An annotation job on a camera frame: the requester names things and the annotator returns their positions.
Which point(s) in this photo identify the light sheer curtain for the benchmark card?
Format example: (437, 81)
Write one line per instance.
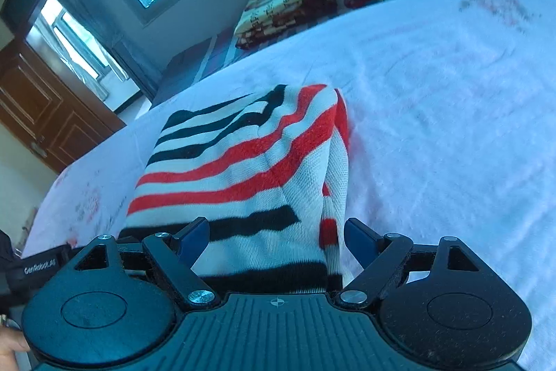
(100, 66)

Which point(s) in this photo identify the small window beside door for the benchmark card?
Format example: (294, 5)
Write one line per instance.
(74, 45)

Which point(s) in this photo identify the brown wooden door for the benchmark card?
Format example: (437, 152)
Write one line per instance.
(43, 106)

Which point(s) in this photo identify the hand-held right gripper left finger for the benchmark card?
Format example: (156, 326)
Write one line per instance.
(196, 239)

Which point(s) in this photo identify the striped mattress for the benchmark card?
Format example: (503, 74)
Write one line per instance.
(204, 58)

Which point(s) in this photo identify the striped red white black sweater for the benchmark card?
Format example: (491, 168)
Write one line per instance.
(243, 162)

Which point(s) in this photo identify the folded brown patterned blanket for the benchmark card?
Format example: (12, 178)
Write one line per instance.
(282, 6)

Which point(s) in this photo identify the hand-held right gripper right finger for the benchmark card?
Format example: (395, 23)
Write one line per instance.
(359, 238)

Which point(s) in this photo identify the person's left hand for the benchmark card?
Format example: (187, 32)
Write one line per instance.
(13, 342)

